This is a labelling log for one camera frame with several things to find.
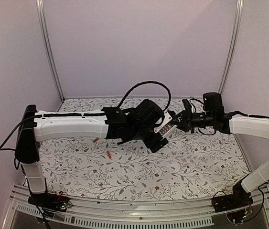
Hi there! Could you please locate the white remote control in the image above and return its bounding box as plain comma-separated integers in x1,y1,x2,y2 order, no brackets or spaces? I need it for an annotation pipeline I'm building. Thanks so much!
154,111,176,137

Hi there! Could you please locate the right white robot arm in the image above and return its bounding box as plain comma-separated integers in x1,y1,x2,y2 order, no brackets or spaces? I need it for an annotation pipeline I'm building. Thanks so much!
172,93,269,208

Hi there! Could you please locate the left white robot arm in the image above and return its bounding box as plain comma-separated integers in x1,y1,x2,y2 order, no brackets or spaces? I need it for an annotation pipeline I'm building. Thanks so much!
11,99,172,207

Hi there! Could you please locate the floral patterned table mat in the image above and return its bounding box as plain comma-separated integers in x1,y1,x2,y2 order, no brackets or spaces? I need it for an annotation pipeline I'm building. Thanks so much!
30,97,253,200

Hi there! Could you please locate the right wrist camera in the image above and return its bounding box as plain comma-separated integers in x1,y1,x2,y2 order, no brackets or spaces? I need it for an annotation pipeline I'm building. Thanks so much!
182,99,192,113

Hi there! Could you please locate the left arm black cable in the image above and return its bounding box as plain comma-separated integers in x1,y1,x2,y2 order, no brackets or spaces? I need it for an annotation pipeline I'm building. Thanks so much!
118,81,172,113

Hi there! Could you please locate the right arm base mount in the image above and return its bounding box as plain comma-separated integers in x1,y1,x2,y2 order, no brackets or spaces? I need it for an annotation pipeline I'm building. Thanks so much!
211,191,253,213

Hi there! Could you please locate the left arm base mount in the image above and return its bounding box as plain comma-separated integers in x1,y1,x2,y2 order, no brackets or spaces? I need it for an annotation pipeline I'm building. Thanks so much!
28,191,72,212

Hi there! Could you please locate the right aluminium frame post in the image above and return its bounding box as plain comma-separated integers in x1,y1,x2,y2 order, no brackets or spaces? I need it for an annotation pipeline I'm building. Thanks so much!
218,0,244,94

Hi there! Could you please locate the aluminium frame post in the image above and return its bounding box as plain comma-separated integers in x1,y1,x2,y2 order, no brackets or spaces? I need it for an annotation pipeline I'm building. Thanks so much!
36,0,65,102
218,0,244,94

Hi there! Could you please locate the left aluminium frame post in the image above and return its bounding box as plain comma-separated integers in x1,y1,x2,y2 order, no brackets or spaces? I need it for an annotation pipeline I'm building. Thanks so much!
36,0,65,102

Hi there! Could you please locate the front aluminium rail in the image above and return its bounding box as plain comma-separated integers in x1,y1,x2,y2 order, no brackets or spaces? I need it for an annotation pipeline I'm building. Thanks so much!
2,185,269,229

